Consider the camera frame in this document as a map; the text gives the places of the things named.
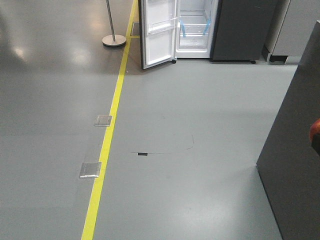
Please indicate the red yellow apple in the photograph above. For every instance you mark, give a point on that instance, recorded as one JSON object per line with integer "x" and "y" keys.
{"x": 314, "y": 129}

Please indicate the open fridge with shelves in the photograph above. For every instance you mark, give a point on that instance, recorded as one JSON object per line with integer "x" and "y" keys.
{"x": 224, "y": 31}

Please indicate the metal floor socket plate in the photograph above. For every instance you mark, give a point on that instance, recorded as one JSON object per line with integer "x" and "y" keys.
{"x": 103, "y": 121}

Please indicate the silver stanchion pole with base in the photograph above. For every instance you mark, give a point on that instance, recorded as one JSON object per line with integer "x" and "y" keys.
{"x": 113, "y": 40}

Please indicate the clear lower door bin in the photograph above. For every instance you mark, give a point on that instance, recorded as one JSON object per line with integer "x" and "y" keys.
{"x": 158, "y": 27}

